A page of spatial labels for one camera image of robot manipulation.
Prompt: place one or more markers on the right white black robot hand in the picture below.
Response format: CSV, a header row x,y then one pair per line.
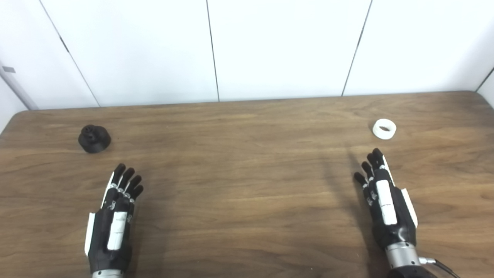
x,y
397,226

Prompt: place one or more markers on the grey wall corner strip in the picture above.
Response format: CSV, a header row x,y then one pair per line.
x,y
21,90

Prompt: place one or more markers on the round black part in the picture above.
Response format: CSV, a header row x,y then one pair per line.
x,y
94,139

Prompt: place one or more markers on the small grey wall label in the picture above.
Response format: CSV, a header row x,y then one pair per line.
x,y
8,69

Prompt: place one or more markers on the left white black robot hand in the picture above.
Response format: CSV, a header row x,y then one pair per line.
x,y
101,235

